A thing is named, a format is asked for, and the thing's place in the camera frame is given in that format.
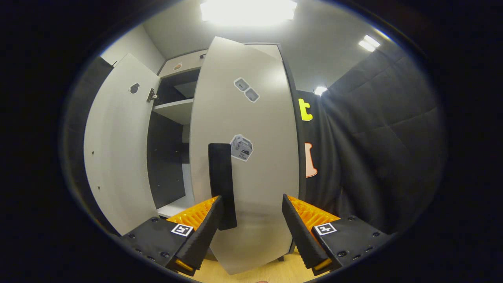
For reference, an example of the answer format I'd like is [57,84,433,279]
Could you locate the grey cabinet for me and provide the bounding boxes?
[146,42,307,221]

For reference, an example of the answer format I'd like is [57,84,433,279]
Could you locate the grey cabinet door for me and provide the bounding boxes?
[189,36,300,276]
[83,53,162,235]

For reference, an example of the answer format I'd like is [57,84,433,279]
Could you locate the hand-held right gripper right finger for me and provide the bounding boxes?
[281,193,395,276]

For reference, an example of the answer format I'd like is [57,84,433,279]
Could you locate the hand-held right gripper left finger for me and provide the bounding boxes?
[120,195,223,276]

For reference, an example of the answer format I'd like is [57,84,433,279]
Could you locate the large ceiling light panel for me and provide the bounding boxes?
[200,0,298,27]

